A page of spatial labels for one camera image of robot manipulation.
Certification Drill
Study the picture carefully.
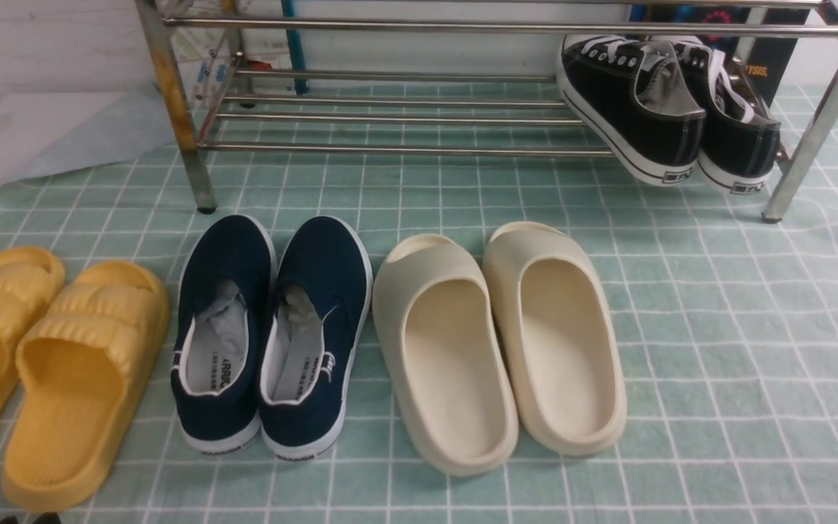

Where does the black canvas sneaker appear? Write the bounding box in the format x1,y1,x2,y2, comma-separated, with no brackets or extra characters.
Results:
556,34,707,186
654,36,781,196

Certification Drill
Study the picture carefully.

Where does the metal shoe rack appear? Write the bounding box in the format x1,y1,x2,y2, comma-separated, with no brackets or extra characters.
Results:
135,1,838,223

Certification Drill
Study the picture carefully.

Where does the left cream foam slide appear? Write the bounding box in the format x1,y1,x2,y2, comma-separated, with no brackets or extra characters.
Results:
372,234,519,477

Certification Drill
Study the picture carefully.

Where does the cream foam slide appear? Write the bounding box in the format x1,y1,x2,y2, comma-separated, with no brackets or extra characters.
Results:
372,234,519,477
482,221,626,456

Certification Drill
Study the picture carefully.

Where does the right navy slip-on shoe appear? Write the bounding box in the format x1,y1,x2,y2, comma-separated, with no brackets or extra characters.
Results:
258,215,373,461

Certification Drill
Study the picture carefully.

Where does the navy slip-on shoe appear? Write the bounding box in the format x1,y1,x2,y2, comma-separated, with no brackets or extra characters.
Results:
258,215,373,461
170,213,277,455

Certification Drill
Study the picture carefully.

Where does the right cream foam slide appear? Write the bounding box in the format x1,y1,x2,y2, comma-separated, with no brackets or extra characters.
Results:
482,221,626,456

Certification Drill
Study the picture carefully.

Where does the left navy slip-on shoe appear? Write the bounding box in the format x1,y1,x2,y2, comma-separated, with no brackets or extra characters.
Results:
170,213,277,455

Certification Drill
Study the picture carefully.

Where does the teal vertical pole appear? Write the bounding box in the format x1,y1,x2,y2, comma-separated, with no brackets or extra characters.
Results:
282,0,310,95

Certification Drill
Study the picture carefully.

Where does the green checkered floor cloth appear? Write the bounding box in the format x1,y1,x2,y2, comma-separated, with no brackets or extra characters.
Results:
0,80,838,524

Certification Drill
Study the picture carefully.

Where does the right yellow slide sandal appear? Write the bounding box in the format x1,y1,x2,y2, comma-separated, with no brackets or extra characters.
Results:
2,260,170,513

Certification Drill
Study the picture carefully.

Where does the light blue paper sheet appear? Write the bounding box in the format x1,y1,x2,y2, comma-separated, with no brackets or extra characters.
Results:
0,85,174,186

